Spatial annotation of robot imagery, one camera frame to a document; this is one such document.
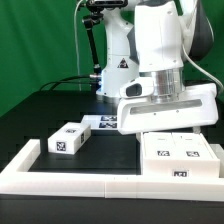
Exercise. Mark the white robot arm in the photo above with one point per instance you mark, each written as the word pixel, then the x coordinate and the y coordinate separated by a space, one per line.
pixel 148 43

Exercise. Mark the white flat tagged panel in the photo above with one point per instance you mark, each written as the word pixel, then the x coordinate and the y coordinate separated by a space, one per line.
pixel 101 122

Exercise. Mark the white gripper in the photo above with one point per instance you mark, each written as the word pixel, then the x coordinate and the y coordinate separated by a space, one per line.
pixel 196 106

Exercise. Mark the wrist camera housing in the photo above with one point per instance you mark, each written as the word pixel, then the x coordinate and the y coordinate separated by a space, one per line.
pixel 139 87

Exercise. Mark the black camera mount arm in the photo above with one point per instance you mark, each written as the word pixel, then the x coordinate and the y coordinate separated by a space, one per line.
pixel 93 36

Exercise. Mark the white cabinet body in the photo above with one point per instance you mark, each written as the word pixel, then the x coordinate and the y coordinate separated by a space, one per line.
pixel 175 166

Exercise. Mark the white U-shaped border frame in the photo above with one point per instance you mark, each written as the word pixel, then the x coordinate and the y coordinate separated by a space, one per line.
pixel 17 178

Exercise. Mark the white tagged rectangular block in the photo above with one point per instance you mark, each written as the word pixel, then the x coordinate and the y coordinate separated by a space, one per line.
pixel 69 138

